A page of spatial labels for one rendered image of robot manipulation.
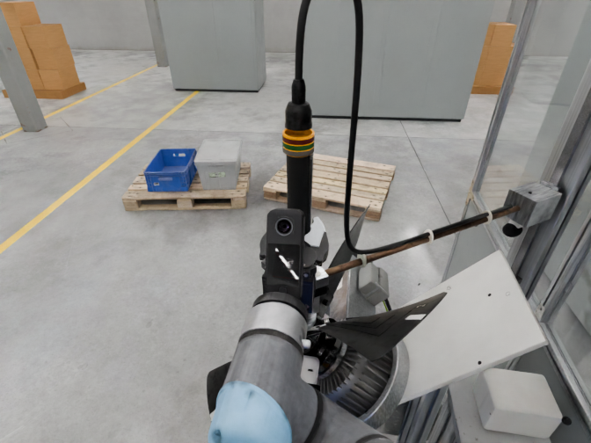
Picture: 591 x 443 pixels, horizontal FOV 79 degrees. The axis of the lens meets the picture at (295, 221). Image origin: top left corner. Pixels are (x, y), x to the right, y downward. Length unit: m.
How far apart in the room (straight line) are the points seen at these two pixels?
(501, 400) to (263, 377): 0.89
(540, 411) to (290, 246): 0.91
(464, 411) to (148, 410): 1.60
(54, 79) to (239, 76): 3.52
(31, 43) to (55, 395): 7.11
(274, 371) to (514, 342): 0.54
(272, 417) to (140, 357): 2.16
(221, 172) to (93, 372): 1.99
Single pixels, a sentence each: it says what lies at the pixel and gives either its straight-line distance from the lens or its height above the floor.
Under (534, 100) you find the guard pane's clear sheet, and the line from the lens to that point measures 1.63.
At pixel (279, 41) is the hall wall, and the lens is 12.74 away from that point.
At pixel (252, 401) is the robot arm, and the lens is 0.35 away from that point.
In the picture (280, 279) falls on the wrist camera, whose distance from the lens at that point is 0.45.
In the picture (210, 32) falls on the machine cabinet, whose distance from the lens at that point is 7.81.
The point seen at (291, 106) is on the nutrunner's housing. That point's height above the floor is 1.75.
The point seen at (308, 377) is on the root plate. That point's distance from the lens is 0.83.
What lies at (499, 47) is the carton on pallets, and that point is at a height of 0.85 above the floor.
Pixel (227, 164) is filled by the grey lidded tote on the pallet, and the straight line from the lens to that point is 3.51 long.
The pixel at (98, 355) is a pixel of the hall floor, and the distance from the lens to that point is 2.60.
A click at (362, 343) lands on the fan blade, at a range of 0.62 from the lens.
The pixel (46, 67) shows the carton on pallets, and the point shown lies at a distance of 8.74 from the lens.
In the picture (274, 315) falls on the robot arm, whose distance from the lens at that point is 0.41.
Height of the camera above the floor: 1.88
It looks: 34 degrees down
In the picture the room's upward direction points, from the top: straight up
